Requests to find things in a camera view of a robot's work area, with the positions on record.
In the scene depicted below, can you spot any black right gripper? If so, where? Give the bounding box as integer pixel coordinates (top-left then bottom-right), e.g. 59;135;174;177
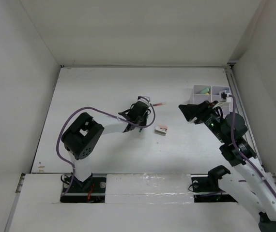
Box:
178;101;228;144

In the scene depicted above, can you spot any green highlighter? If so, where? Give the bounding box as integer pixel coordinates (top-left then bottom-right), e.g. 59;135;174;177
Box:
199;88;210;94

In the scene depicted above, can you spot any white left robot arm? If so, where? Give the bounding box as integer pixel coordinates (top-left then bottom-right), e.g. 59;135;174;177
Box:
57;96;155;192

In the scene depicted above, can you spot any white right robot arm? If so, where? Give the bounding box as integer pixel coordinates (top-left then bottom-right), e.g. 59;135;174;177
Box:
178;101;276;232

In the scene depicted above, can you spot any pink white mini stapler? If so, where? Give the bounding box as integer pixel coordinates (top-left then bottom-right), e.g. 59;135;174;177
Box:
154;125;168;135

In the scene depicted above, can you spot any white compartment organizer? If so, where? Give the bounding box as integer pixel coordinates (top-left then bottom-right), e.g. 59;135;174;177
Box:
189;85;230;104

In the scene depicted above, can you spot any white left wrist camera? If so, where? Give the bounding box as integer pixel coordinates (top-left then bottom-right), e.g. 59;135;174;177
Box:
138;96;150;104

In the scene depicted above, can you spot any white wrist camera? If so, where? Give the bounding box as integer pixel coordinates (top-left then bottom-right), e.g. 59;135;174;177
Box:
138;96;150;104
213;90;232;108

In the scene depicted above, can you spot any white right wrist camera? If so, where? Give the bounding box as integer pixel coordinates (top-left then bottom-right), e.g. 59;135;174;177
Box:
213;90;232;108

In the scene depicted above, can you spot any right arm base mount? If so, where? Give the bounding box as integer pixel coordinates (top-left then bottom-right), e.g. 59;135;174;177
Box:
188;165;237;203

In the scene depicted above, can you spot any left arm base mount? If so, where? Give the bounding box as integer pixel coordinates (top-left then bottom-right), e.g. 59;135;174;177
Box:
60;174;107;203

